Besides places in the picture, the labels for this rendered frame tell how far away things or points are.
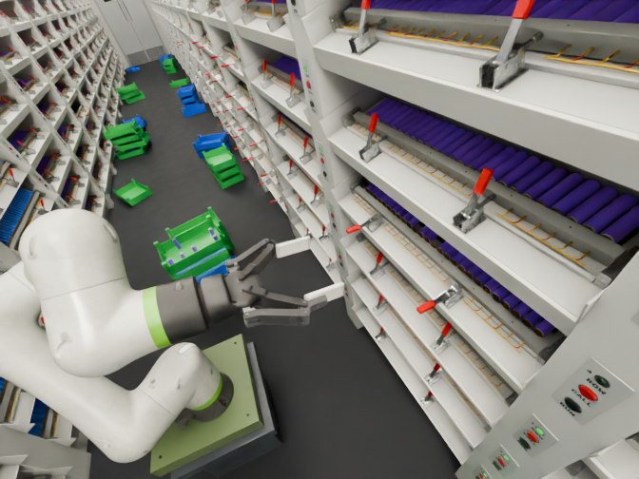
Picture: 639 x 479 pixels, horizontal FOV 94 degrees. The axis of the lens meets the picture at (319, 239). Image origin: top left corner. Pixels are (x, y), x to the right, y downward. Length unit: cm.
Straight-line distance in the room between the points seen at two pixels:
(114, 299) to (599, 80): 58
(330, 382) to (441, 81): 120
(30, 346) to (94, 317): 43
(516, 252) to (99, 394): 89
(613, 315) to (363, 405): 106
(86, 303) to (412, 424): 113
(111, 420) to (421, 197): 83
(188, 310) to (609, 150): 49
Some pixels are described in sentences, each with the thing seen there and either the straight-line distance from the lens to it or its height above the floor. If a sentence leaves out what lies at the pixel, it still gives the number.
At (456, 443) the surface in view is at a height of 16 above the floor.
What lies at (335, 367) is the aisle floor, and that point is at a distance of 141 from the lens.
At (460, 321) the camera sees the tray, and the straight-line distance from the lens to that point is 63.
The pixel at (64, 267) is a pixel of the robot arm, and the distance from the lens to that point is 49.
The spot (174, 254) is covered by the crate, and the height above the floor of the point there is 32.
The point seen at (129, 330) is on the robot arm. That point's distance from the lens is 49.
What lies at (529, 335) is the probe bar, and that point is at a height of 79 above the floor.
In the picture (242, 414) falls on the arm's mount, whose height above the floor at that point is 33.
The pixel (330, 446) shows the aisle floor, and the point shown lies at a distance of 133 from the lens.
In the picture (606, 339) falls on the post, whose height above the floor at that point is 96.
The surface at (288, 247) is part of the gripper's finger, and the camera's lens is 58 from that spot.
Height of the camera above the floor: 129
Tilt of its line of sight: 43 degrees down
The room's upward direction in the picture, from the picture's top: 13 degrees counter-clockwise
